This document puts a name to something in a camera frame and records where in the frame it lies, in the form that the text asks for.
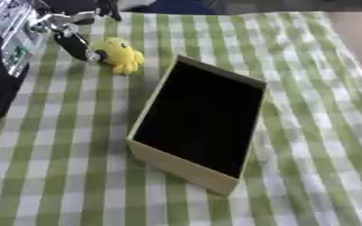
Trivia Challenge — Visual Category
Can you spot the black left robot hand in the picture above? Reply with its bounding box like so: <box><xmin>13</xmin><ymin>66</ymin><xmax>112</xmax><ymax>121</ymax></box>
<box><xmin>37</xmin><ymin>0</ymin><xmax>124</xmax><ymax>64</ymax></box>

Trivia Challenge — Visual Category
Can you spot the tan cardboard box black inside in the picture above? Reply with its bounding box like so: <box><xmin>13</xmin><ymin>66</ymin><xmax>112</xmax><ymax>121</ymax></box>
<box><xmin>125</xmin><ymin>54</ymin><xmax>269</xmax><ymax>197</ymax></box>

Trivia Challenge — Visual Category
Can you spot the yellow soft toy octopus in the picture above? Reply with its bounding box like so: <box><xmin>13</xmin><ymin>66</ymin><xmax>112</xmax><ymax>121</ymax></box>
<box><xmin>89</xmin><ymin>36</ymin><xmax>146</xmax><ymax>76</ymax></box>

